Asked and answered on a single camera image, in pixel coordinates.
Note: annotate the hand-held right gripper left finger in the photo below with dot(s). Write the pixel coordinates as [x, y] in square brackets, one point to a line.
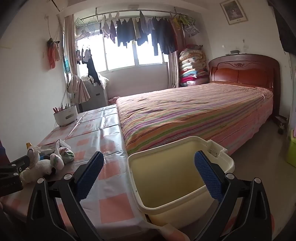
[89, 176]

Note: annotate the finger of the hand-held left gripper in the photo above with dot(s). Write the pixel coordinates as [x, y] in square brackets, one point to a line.
[16, 164]

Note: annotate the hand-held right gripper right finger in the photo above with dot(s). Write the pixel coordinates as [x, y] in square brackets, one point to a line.
[208, 176]

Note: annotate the patterned plastic bag wad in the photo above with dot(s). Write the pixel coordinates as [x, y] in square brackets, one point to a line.
[66, 155]

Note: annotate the cream plastic bin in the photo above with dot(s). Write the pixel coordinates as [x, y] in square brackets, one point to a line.
[171, 176]

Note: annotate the pink checkered tablecloth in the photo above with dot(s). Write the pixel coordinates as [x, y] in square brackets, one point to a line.
[108, 139]

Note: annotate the white caddy with pens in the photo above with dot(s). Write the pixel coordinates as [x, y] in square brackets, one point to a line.
[66, 115]

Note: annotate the white floor appliance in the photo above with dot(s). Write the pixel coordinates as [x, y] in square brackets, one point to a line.
[94, 97]

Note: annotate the pink stool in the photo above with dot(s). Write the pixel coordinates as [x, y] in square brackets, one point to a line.
[112, 100]

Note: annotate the striped folded cloth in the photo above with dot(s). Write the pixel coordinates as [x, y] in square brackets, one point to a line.
[78, 89]

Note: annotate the green plastic basket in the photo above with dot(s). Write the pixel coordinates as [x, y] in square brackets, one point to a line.
[291, 150]

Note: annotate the dark item beside bed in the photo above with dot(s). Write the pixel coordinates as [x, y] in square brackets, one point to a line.
[281, 124]

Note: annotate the black hanging garment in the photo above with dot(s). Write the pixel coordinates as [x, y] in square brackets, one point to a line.
[93, 70]

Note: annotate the stack of folded blankets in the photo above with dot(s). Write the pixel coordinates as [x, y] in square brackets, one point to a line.
[193, 67]

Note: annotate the wooden bed headboard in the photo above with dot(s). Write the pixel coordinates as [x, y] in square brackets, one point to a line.
[245, 71]

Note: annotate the pink striped curtain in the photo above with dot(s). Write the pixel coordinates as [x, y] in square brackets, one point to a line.
[173, 69]
[70, 46]

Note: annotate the orange cloth on hook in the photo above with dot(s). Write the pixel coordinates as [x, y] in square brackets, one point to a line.
[53, 54]

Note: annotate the hanger with small clothes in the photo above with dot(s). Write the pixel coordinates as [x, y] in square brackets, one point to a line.
[83, 54]

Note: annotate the window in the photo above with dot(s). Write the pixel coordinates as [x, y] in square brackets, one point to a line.
[120, 55]

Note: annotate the small items on headboard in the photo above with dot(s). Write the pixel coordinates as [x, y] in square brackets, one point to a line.
[234, 52]

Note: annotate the row of hanging clothes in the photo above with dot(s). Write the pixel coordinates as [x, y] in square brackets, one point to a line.
[143, 30]

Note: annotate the dark hanging cloth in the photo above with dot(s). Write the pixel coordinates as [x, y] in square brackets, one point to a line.
[284, 23]

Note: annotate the blue wall item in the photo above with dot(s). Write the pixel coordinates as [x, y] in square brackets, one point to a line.
[66, 63]

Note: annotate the framed wall picture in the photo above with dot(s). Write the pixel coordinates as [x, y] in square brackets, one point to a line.
[233, 11]

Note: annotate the metal clothes rail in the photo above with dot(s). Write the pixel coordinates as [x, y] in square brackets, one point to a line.
[129, 12]

